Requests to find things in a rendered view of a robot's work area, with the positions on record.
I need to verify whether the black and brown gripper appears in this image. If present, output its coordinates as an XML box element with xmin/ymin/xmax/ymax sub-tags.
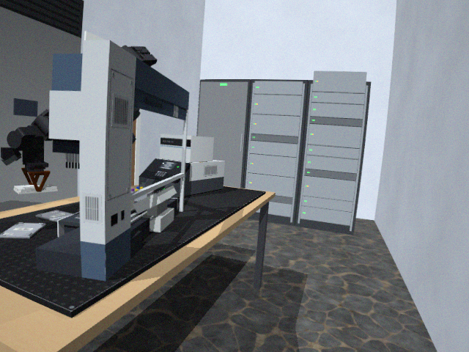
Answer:
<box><xmin>21</xmin><ymin>147</ymin><xmax>50</xmax><ymax>191</ymax></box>

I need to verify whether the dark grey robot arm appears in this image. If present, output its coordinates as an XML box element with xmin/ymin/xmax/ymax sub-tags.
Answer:
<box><xmin>1</xmin><ymin>45</ymin><xmax>157</xmax><ymax>165</ymax></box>

